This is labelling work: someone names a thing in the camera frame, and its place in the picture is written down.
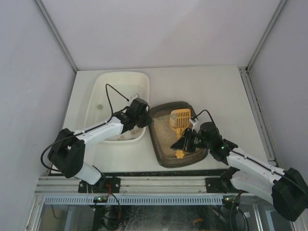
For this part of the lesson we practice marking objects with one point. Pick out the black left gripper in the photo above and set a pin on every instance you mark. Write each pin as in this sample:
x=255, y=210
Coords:
x=146, y=119

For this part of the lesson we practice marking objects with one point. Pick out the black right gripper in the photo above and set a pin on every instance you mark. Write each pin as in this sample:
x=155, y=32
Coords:
x=188, y=140

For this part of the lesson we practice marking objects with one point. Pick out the dark grey litter box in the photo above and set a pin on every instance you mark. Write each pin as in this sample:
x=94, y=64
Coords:
x=163, y=136

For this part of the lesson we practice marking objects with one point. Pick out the orange plastic litter scoop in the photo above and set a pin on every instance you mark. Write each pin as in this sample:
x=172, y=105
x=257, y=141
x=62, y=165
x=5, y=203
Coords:
x=182, y=122

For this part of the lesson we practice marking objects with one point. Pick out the white plastic waste tub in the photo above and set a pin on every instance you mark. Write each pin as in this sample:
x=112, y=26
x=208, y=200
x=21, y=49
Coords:
x=111, y=90

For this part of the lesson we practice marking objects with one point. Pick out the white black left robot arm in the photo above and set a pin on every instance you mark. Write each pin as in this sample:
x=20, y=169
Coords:
x=68, y=150

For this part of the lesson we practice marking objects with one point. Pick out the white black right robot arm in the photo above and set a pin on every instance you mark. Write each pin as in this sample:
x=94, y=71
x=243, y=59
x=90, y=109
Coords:
x=286, y=190

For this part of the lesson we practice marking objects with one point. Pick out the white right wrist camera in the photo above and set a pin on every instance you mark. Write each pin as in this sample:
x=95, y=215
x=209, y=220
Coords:
x=195, y=124

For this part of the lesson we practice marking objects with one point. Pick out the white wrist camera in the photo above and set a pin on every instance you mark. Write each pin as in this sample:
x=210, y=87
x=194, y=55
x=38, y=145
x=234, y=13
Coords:
x=195, y=124
x=134, y=96

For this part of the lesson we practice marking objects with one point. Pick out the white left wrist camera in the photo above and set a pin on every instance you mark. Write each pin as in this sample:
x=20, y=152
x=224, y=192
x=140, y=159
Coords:
x=134, y=96

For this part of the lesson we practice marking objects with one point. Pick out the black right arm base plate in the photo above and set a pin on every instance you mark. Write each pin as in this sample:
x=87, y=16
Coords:
x=217, y=185

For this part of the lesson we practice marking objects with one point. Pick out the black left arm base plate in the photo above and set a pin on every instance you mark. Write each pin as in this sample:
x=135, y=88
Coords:
x=106, y=184

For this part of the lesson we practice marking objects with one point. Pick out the aluminium mounting rail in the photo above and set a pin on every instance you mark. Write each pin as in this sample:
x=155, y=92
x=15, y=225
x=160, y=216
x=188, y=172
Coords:
x=130, y=185

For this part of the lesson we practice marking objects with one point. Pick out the grey slotted cable duct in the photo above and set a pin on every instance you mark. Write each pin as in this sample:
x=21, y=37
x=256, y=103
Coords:
x=135, y=200

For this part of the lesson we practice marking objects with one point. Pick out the left aluminium corner post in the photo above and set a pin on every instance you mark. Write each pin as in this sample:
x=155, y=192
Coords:
x=55, y=33

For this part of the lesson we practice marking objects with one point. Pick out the aluminium corner post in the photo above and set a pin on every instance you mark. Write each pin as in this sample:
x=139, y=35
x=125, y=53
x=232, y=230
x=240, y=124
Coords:
x=55, y=33
x=269, y=28

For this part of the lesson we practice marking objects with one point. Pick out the right aluminium corner post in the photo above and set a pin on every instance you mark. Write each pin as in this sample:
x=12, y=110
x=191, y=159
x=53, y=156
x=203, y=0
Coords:
x=269, y=28

